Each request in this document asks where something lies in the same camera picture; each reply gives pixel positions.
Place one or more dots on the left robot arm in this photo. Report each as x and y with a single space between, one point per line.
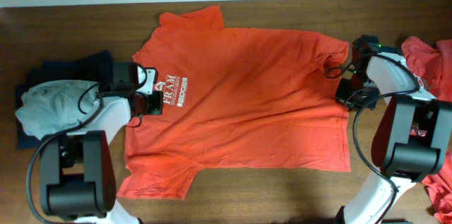
71 176

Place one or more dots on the orange FRAM t-shirt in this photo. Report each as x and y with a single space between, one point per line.
234 97

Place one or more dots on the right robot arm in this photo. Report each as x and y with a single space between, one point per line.
409 144

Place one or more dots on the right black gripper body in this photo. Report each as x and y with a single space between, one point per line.
352 92

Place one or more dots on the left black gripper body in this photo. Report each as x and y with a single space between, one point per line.
150 104

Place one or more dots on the heathered red printed t-shirt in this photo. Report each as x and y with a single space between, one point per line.
433 64

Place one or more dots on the navy blue folded garment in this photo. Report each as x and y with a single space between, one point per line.
85 69

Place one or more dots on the light grey crumpled garment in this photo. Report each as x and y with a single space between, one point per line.
55 105

